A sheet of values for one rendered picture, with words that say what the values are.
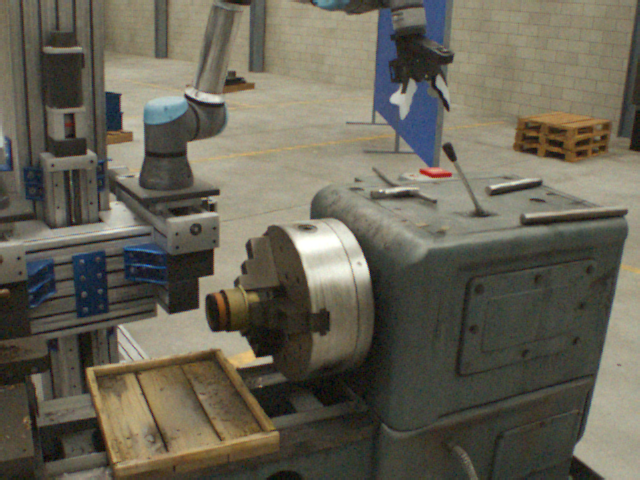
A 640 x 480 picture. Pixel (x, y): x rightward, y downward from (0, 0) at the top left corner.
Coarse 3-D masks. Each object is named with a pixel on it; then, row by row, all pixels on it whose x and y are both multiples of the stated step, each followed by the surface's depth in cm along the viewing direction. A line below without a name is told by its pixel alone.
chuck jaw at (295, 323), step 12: (276, 300) 131; (288, 300) 131; (252, 312) 128; (264, 312) 128; (276, 312) 126; (288, 312) 123; (300, 312) 123; (324, 312) 124; (252, 324) 128; (264, 324) 128; (276, 324) 127; (288, 324) 123; (300, 324) 124; (312, 324) 123; (324, 324) 124
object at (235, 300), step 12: (228, 288) 132; (240, 288) 131; (216, 300) 128; (228, 300) 129; (240, 300) 129; (252, 300) 131; (216, 312) 127; (228, 312) 128; (240, 312) 129; (216, 324) 128; (228, 324) 129; (240, 324) 129
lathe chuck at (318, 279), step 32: (288, 224) 133; (320, 224) 134; (288, 256) 130; (320, 256) 126; (288, 288) 132; (320, 288) 123; (352, 288) 126; (352, 320) 126; (288, 352) 135; (320, 352) 125; (352, 352) 129
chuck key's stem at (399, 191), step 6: (396, 186) 149; (402, 186) 149; (408, 186) 150; (414, 186) 150; (372, 192) 146; (378, 192) 146; (384, 192) 147; (390, 192) 148; (396, 192) 148; (402, 192) 149; (408, 192) 149
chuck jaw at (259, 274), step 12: (252, 240) 137; (264, 240) 138; (252, 252) 137; (264, 252) 137; (252, 264) 135; (264, 264) 136; (240, 276) 133; (252, 276) 134; (264, 276) 135; (276, 276) 136; (252, 288) 133; (264, 288) 135
